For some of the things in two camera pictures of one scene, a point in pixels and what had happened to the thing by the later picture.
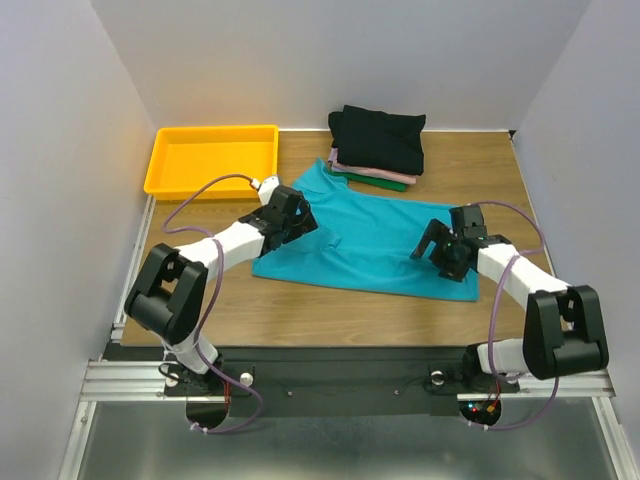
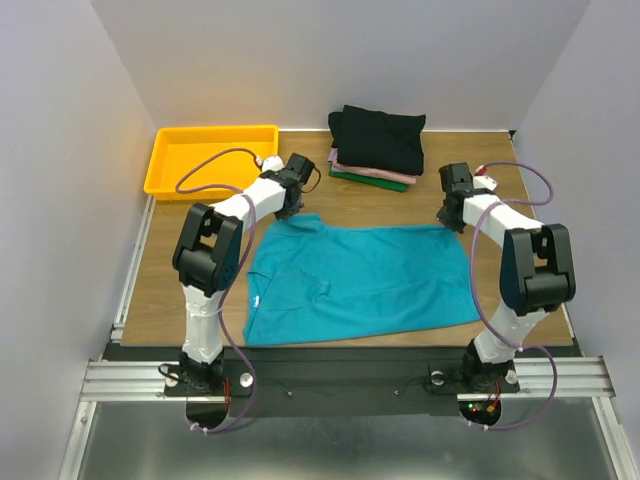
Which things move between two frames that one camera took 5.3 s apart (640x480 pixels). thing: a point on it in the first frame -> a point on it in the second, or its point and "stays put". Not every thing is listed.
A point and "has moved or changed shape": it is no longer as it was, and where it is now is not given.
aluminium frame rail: (118, 380) stays put
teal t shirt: (365, 240) has moved or changed shape
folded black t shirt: (377, 140) stays put
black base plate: (323, 382) stays put
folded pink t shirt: (377, 173) stays put
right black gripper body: (439, 242) -> (449, 215)
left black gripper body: (302, 224) -> (289, 212)
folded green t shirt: (370, 182) stays put
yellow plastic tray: (186, 158) stays put
